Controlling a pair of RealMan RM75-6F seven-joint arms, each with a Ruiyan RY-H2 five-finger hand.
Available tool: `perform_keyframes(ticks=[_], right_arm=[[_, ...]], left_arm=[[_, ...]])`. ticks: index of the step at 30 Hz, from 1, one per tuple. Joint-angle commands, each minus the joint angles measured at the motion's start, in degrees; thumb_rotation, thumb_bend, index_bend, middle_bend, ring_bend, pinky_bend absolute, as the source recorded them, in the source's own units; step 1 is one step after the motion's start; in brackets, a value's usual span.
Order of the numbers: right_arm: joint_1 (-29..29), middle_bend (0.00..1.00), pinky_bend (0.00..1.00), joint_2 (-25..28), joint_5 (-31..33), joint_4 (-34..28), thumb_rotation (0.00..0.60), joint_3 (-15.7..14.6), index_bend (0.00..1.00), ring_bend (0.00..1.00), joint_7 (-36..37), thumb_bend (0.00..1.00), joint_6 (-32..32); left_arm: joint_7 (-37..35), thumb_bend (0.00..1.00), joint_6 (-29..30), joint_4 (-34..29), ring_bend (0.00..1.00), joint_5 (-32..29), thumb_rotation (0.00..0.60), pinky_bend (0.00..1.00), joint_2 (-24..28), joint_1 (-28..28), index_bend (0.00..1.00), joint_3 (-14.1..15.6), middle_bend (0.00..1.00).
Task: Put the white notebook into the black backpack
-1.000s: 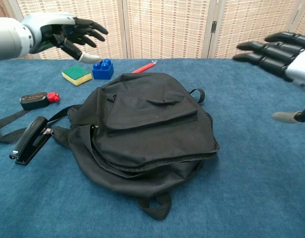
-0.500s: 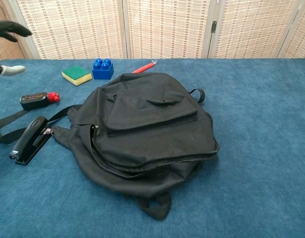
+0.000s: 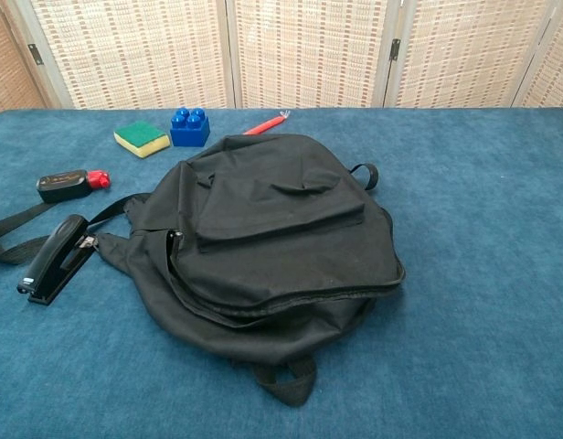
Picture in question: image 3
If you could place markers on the black backpack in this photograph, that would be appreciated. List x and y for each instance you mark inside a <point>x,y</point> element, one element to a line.
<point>286,238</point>

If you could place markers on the red pen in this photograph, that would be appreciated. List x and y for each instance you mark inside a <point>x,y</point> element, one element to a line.
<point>265,125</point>

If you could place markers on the blue building block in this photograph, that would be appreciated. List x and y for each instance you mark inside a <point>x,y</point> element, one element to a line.
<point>190,132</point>

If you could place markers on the green and yellow sponge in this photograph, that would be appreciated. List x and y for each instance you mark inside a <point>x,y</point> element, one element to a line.
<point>140,135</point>

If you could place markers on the woven screen panel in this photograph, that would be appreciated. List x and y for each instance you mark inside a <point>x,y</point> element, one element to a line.
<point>553,68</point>
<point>135,50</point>
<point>7,68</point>
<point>309,50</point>
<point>464,50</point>

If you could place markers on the black screen hinge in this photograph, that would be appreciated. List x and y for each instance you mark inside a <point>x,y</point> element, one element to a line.
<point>395,50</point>
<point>35,54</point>

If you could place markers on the black red small gadget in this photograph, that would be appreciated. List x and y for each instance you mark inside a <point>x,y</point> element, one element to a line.
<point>62,185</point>

